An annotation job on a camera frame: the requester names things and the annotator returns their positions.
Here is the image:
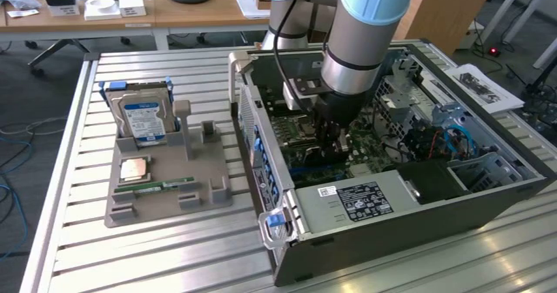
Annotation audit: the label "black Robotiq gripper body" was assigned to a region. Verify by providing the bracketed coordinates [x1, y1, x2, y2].
[315, 90, 369, 129]

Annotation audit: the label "CPU socket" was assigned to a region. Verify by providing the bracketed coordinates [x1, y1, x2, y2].
[292, 113, 321, 140]

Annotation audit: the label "green motherboard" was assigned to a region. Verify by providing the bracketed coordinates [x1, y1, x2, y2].
[260, 89, 408, 188]

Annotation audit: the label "RAM stick with white label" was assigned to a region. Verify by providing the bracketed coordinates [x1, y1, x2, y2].
[287, 140, 323, 153]

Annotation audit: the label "metal drive cage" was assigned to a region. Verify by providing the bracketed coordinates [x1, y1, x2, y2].
[373, 53, 440, 134]

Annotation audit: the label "grey power supply unit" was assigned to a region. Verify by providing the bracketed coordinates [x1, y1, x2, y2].
[289, 170, 421, 235]

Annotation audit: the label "black plastic air shroud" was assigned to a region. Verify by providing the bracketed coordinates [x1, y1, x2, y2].
[393, 161, 473, 206]

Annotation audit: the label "blue case release latch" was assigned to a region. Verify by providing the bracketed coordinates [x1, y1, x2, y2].
[265, 216, 283, 238]

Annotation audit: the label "open black PC case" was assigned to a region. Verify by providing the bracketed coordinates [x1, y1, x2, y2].
[228, 38, 557, 288]

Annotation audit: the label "metal disk bay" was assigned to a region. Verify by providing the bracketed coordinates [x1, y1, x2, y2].
[445, 151, 524, 194]

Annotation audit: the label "printed paper sheets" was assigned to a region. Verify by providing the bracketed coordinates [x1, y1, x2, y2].
[443, 63, 525, 114]

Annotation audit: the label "grey plastic parts rack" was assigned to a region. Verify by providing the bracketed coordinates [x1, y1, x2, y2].
[104, 99, 235, 228]

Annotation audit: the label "white paper stack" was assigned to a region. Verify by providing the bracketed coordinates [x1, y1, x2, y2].
[236, 0, 273, 20]

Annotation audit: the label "wooden cabinet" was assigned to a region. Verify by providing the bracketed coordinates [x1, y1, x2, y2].
[391, 0, 500, 55]

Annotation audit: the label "green RAM stick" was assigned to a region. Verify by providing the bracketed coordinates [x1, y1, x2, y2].
[115, 176, 196, 195]

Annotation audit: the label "hard disk with blue carrier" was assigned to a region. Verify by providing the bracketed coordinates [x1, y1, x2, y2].
[99, 77, 183, 147]

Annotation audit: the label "copper-coloured CPU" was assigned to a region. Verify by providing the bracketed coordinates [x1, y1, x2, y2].
[119, 158, 149, 181]

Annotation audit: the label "black equipment stand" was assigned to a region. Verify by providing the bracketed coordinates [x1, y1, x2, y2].
[507, 38, 557, 127]

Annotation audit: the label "white labelled box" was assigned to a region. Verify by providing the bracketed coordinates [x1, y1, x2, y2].
[117, 0, 147, 18]

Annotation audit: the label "white flat box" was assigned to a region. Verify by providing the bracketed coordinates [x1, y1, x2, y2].
[83, 5, 123, 22]

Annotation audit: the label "white tape roll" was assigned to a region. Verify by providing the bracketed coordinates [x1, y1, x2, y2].
[85, 0, 115, 12]

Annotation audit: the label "grey desk leg with casters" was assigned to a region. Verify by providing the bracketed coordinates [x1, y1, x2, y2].
[24, 38, 132, 77]

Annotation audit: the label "wooden desk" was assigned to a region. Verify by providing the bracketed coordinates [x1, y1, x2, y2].
[0, 0, 396, 42]

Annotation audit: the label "white box with black top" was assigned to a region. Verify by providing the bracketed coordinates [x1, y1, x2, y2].
[43, 0, 81, 17]

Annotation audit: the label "white and red card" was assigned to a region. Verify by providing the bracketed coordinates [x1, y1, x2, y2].
[7, 8, 41, 19]

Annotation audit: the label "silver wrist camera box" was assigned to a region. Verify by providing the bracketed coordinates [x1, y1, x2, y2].
[281, 77, 327, 110]

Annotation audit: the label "black wire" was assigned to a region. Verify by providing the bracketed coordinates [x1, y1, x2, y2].
[380, 132, 415, 163]

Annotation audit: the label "red wire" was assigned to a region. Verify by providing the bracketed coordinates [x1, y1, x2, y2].
[428, 131, 441, 159]

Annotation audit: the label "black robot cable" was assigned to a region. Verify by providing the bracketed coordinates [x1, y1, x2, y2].
[272, 0, 305, 111]

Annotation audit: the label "blue wire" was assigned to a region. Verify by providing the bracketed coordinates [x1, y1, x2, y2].
[443, 123, 480, 159]

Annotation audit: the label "white table frame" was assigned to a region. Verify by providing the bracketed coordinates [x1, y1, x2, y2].
[476, 0, 557, 69]

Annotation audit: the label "white floor cable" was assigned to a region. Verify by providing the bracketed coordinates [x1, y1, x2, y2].
[0, 116, 67, 136]

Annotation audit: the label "blue floor cable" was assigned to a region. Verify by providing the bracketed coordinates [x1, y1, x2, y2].
[0, 136, 33, 261]

